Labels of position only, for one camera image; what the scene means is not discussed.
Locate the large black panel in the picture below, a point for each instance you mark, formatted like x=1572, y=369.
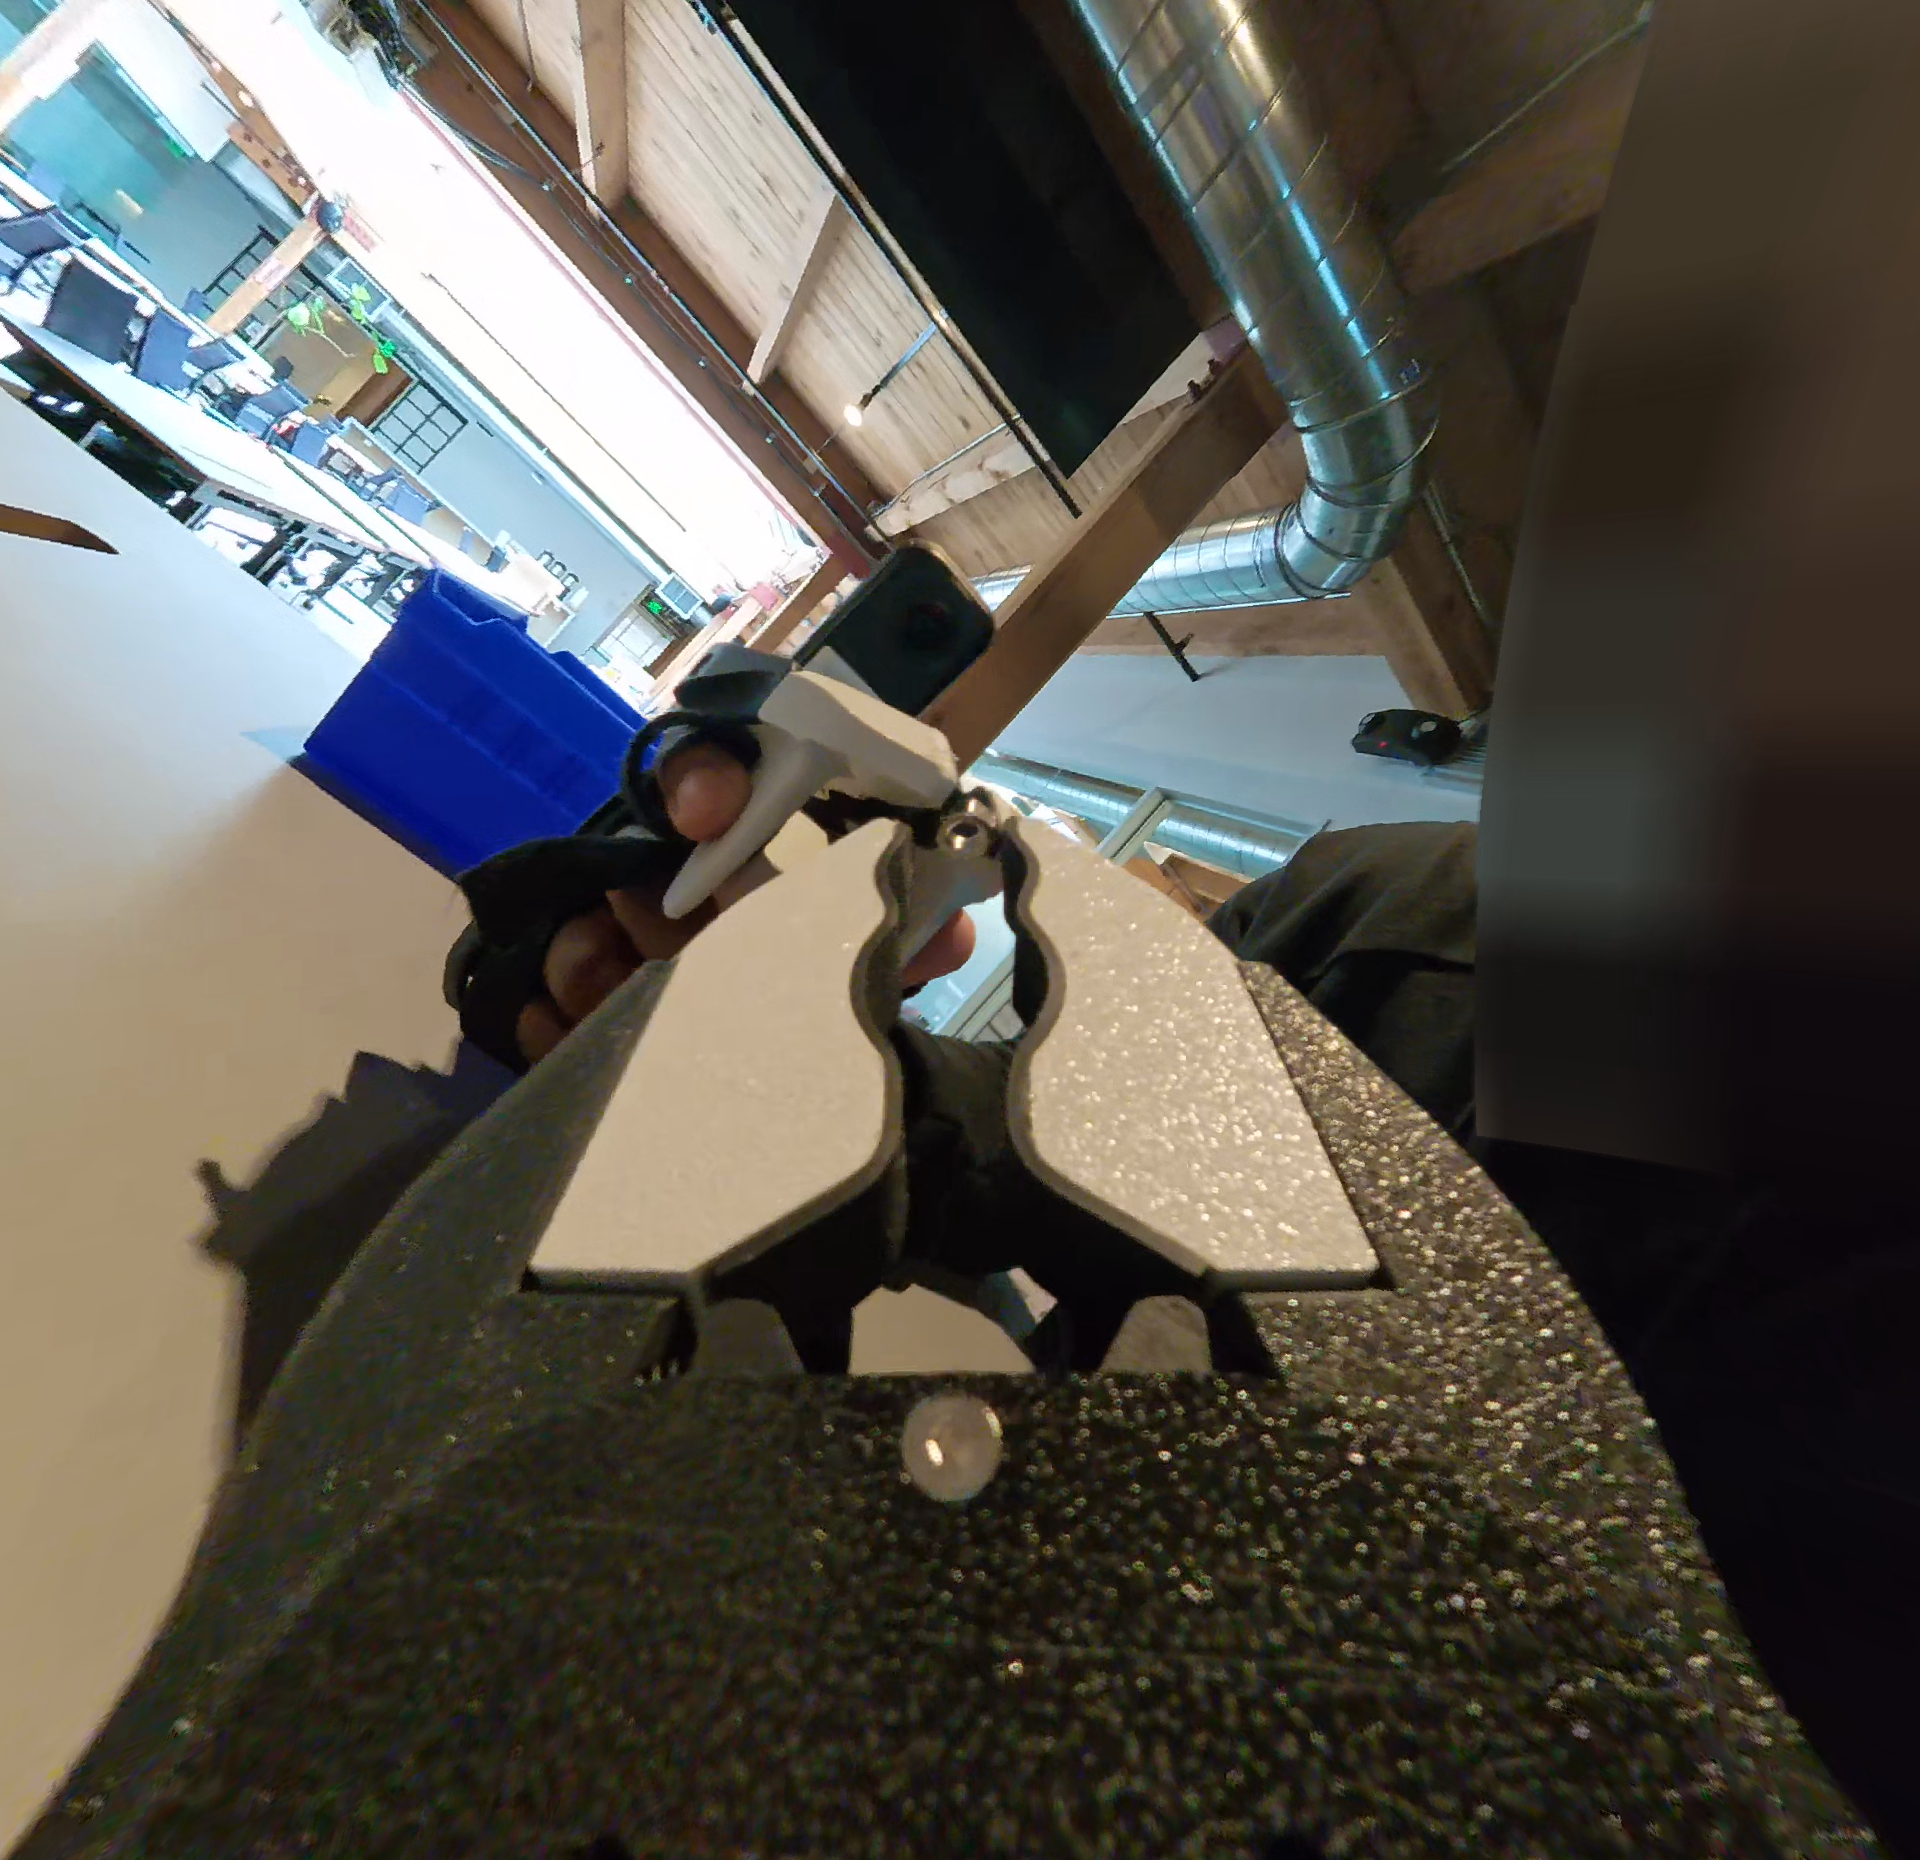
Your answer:
x=960, y=165

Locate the group of dark office chairs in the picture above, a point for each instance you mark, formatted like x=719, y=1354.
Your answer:
x=91, y=308

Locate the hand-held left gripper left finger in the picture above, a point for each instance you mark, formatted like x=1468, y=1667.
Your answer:
x=751, y=1080

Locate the row of long tables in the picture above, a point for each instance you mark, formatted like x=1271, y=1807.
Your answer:
x=227, y=450

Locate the blue plastic bin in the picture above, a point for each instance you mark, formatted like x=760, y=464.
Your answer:
x=450, y=719

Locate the person's dark torso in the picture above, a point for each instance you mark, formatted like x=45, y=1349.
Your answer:
x=1727, y=1364

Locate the person's right hand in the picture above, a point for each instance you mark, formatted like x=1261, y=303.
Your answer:
x=713, y=795

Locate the silver ventilation duct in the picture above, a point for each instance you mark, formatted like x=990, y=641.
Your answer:
x=1276, y=240
x=1140, y=809

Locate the green hanging plant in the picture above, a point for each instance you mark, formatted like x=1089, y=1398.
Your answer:
x=337, y=314

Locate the black device with red light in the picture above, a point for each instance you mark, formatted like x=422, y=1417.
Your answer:
x=1404, y=734

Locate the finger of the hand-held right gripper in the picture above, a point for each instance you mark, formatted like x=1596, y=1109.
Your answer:
x=947, y=892

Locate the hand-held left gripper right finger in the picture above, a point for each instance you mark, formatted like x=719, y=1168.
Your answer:
x=1171, y=1080

